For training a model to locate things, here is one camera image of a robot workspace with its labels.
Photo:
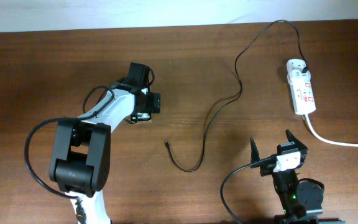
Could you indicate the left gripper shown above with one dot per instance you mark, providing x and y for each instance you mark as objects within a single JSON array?
[{"x": 152, "y": 102}]

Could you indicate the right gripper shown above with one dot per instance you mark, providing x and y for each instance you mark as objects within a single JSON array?
[{"x": 301, "y": 147}]

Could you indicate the black smartphone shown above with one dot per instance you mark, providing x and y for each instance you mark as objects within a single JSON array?
[{"x": 141, "y": 117}]

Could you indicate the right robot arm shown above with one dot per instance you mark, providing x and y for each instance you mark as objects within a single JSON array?
[{"x": 301, "y": 199}]

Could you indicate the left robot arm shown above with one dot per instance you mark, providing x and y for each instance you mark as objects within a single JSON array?
[{"x": 80, "y": 161}]

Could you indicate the white power strip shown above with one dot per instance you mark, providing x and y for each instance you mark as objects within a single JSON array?
[{"x": 301, "y": 92}]

